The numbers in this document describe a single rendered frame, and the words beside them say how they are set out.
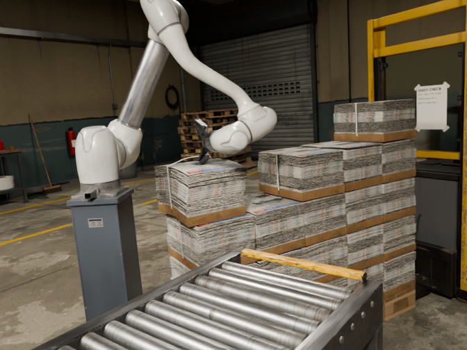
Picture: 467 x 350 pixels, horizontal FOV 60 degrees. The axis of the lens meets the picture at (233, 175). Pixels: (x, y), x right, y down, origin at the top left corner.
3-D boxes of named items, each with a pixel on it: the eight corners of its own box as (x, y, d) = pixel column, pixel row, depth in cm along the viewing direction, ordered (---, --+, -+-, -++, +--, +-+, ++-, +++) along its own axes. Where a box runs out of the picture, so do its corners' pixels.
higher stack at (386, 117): (337, 298, 273) (331, 104, 252) (367, 286, 288) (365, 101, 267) (385, 322, 240) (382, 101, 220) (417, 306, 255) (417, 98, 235)
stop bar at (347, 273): (246, 253, 144) (246, 247, 143) (367, 278, 117) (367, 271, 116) (240, 255, 141) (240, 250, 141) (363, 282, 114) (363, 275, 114)
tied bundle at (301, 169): (258, 192, 231) (256, 151, 227) (299, 184, 245) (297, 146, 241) (301, 203, 198) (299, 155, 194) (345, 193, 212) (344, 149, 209)
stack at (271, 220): (178, 363, 215) (162, 210, 202) (338, 298, 273) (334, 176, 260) (212, 405, 182) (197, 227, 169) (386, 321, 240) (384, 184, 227)
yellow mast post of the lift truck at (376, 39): (370, 257, 314) (366, 21, 286) (378, 255, 318) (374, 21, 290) (380, 261, 306) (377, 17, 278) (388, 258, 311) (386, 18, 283)
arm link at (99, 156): (71, 185, 158) (63, 128, 155) (92, 176, 176) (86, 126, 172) (110, 183, 156) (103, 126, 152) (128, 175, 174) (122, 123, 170)
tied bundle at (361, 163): (298, 184, 245) (296, 146, 241) (333, 177, 260) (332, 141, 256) (346, 193, 213) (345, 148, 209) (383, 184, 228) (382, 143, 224)
